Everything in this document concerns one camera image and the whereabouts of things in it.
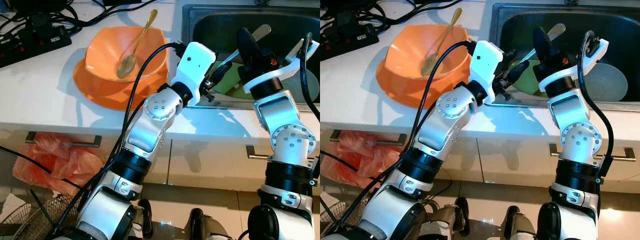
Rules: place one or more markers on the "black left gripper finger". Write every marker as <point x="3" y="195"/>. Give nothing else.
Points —
<point x="509" y="57"/>
<point x="215" y="59"/>
<point x="519" y="71"/>
<point x="222" y="72"/>

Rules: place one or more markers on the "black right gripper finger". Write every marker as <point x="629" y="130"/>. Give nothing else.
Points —
<point x="544" y="49"/>
<point x="247" y="50"/>

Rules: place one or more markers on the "silver metal spoon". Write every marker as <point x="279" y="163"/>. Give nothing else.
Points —
<point x="261" y="32"/>
<point x="557" y="31"/>

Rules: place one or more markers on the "gold metal spoon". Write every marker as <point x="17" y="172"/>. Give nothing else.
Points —
<point x="126" y="65"/>
<point x="431" y="62"/>

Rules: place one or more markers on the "orange plastic bowl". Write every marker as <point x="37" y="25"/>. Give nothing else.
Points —
<point x="105" y="50"/>
<point x="407" y="47"/>

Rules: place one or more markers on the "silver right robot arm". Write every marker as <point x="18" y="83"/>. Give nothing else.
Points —
<point x="282" y="115"/>
<point x="572" y="112"/>

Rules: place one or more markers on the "white kitchen cabinet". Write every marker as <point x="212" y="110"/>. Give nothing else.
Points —
<point x="515" y="160"/>
<point x="210" y="160"/>

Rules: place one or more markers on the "green plate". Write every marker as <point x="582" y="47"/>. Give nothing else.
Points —
<point x="240" y="82"/>
<point x="532" y="82"/>

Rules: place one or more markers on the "stainless steel sink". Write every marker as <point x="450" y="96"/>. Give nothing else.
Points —
<point x="625" y="30"/>
<point x="220" y="30"/>

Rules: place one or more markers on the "sink faucet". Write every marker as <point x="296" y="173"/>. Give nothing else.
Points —
<point x="572" y="2"/>
<point x="262" y="2"/>

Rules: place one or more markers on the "grey bowl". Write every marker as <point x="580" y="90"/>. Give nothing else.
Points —
<point x="312" y="85"/>
<point x="610" y="82"/>

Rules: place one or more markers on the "black power strip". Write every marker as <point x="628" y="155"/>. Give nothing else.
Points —
<point x="350" y="40"/>
<point x="35" y="47"/>

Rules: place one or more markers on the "orange plastic plate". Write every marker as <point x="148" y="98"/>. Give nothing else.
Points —
<point x="95" y="92"/>
<point x="397" y="90"/>

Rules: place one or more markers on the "orange plastic bag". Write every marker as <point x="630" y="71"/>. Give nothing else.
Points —
<point x="360" y="155"/>
<point x="60" y="160"/>

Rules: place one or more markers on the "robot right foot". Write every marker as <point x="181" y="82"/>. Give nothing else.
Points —
<point x="205" y="227"/>
<point x="520" y="227"/>

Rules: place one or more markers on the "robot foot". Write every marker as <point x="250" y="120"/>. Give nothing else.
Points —
<point x="520" y="227"/>
<point x="447" y="220"/>
<point x="205" y="227"/>
<point x="145" y="215"/>

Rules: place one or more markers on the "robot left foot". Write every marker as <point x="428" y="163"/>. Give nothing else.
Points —
<point x="447" y="220"/>
<point x="145" y="215"/>

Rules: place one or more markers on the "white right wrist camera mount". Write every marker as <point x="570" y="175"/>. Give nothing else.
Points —
<point x="570" y="75"/>
<point x="280" y="75"/>

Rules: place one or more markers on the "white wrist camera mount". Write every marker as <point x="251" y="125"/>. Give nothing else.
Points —
<point x="570" y="75"/>
<point x="192" y="65"/>
<point x="485" y="62"/>
<point x="280" y="75"/>

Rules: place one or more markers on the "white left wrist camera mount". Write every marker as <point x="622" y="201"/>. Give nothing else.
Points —
<point x="485" y="62"/>
<point x="192" y="65"/>

